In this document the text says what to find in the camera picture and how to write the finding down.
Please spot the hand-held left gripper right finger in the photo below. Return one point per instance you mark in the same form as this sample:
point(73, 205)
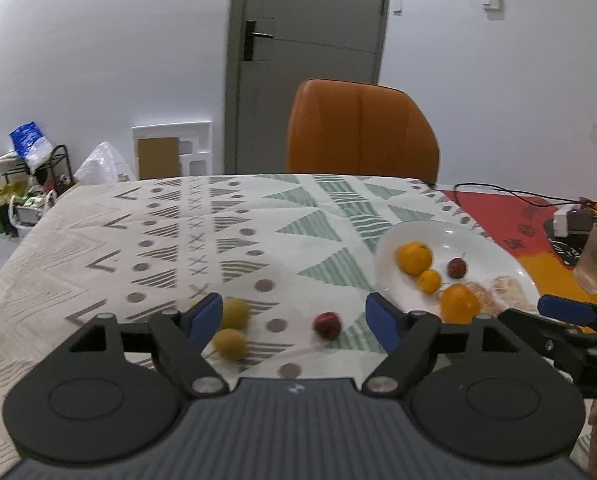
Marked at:
point(386, 320)

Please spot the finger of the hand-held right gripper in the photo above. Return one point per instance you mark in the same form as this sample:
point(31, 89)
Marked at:
point(565, 310)
point(533, 327)

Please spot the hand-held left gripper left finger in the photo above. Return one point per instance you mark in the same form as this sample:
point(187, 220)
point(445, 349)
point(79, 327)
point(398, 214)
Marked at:
point(203, 317)

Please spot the green kiwi fruit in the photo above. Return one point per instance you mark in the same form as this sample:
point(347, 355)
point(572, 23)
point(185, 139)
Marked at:
point(230, 344)
point(235, 313)

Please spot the peeled mandarin piece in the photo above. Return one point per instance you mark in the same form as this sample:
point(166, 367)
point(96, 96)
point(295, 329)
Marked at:
point(479, 293)
point(509, 292)

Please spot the dark red plum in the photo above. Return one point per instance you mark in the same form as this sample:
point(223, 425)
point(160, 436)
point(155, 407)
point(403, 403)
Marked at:
point(457, 268)
point(327, 325)

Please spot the large orange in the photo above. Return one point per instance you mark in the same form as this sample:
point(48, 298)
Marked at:
point(415, 257)
point(459, 303)

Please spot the white plate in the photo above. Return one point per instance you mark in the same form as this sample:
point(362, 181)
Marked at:
point(478, 245)

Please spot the white charger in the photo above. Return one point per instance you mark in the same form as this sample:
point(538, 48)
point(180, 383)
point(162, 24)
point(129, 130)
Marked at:
point(562, 220)

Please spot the red orange table mat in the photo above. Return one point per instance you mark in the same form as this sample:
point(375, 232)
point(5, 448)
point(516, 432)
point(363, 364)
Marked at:
point(508, 225)

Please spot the brown cardboard sheet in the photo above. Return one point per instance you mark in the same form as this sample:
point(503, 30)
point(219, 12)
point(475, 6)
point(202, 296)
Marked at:
point(157, 157)

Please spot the white foam packaging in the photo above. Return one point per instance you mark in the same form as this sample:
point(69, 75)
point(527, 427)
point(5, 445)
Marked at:
point(196, 135)

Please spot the clear plastic bag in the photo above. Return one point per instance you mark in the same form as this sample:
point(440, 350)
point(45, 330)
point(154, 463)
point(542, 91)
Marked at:
point(101, 165)

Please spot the orange chair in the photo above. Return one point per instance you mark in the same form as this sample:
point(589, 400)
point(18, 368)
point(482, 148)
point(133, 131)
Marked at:
point(358, 130)

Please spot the white plastic bag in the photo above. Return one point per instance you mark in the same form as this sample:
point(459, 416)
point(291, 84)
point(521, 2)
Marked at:
point(26, 217)

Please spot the black metal rack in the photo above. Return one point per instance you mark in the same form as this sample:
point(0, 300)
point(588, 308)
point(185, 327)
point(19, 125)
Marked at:
point(61, 160)

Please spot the blue and white bag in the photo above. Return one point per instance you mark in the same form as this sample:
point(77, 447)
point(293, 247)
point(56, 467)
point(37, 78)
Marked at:
point(28, 142)

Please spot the grey door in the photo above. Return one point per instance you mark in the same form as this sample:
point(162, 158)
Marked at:
point(318, 20)

